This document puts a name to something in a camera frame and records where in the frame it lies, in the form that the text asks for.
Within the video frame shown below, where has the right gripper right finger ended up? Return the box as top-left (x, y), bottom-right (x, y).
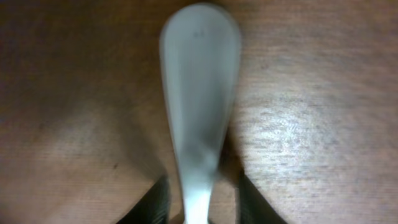
top-left (238, 170), bottom-right (287, 224)

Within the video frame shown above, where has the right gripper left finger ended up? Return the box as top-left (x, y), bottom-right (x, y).
top-left (117, 175), bottom-right (170, 224)

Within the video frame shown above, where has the white plastic spoon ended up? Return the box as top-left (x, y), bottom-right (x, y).
top-left (159, 2), bottom-right (241, 224)

